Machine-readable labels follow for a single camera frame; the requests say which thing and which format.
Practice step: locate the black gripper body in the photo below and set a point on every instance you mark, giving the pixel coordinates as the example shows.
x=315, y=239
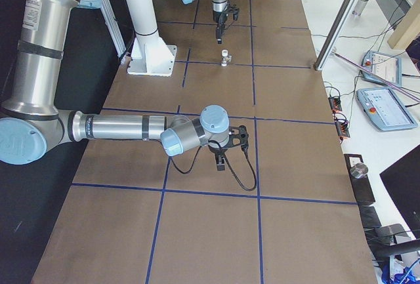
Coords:
x=220, y=18
x=217, y=148

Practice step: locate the metal cup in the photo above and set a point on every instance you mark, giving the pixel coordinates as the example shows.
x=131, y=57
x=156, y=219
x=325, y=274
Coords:
x=358, y=170

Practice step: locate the black control box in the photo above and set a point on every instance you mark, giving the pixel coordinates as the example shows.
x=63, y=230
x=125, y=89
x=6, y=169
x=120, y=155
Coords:
x=361, y=186

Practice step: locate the near teach pendant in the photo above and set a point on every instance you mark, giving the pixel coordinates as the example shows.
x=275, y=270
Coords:
x=385, y=110

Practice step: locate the teach pendant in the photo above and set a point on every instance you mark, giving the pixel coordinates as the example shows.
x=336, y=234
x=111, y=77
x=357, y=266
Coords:
x=385, y=66
x=385, y=110

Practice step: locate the far teach pendant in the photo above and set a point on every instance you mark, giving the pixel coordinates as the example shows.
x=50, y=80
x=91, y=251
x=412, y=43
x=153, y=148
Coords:
x=385, y=66

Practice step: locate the white pedestal column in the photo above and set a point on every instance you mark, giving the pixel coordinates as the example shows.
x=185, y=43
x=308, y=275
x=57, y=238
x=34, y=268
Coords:
x=150, y=54

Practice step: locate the aluminium frame post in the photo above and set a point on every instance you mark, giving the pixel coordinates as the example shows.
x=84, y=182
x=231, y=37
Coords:
x=327, y=48

